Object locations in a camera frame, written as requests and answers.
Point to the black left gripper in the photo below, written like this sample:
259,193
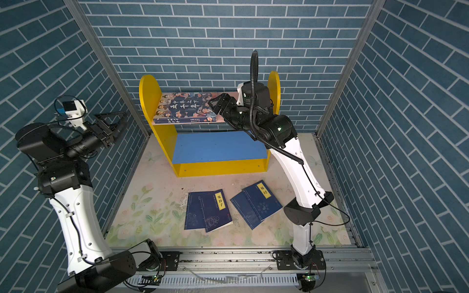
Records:
101,135

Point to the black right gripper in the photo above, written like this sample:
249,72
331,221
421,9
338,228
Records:
226,99

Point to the colourful illustrated history book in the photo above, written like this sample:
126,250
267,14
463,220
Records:
183,108

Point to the navy book yellow label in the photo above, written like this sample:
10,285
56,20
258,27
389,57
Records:
216,213
262,199

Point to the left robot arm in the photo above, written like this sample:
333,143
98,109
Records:
64,179

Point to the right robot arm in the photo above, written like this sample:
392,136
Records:
281,139

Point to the yellow pink blue bookshelf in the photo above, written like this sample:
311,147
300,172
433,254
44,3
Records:
201,154

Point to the navy book under right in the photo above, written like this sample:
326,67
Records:
246,210

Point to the navy book leftmost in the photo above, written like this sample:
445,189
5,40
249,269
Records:
194,212

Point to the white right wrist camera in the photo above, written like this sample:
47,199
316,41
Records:
240,100

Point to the aluminium frame rail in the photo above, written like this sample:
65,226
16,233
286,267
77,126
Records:
146,269

